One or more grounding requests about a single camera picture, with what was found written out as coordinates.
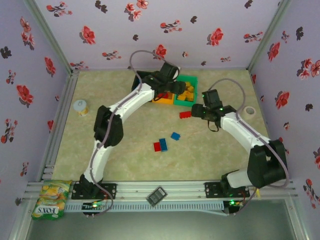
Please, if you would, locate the green plastic container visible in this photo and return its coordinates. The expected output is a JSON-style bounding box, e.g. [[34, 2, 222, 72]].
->
[[173, 74, 199, 107]]

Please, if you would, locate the black plastic container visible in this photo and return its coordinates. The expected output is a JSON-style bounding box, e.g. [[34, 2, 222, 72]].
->
[[131, 70, 161, 95]]

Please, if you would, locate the small black electronic device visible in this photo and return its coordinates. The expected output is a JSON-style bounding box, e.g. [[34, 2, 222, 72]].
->
[[146, 186, 168, 207]]

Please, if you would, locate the right controller board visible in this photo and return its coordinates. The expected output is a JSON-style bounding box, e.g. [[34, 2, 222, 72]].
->
[[224, 199, 245, 216]]

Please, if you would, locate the controller board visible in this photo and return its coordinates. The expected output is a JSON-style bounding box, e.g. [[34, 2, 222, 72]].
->
[[224, 199, 245, 216], [81, 201, 108, 216]]

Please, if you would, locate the grey metal panel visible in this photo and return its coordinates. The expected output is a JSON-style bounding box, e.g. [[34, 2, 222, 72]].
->
[[24, 199, 301, 240]]

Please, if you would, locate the left controller board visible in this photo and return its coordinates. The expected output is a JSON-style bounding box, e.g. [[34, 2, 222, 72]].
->
[[81, 201, 108, 216]]

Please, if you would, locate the green yellow candy bag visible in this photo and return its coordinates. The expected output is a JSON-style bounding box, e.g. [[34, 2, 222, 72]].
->
[[31, 179, 73, 221]]

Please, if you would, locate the grey right arm cable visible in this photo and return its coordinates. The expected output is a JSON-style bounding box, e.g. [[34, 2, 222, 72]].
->
[[207, 78, 291, 217]]

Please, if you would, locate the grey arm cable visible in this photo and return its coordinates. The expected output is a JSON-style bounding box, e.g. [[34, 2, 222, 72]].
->
[[88, 49, 166, 218], [207, 78, 291, 217]]

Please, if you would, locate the grey left arm cable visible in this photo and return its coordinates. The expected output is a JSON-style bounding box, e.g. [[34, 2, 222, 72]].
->
[[88, 49, 166, 218]]

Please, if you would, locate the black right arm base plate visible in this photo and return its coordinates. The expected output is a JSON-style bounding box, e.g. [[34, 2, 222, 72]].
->
[[204, 181, 250, 198]]

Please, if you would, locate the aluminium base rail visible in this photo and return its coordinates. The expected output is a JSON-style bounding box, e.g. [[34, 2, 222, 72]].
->
[[23, 180, 298, 201]]

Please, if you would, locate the aluminium frame post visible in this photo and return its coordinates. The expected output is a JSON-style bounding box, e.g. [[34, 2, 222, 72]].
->
[[246, 0, 294, 71], [286, 199, 310, 240], [23, 0, 74, 74], [7, 199, 33, 240]]

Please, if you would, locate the white slotted cable duct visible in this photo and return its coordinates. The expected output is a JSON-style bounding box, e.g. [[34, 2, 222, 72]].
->
[[64, 201, 225, 212]]

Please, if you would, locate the aluminium side rail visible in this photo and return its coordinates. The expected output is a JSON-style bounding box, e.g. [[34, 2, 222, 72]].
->
[[39, 71, 80, 185]]

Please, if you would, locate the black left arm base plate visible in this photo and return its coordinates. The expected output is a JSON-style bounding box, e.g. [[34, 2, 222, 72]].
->
[[71, 183, 118, 200]]

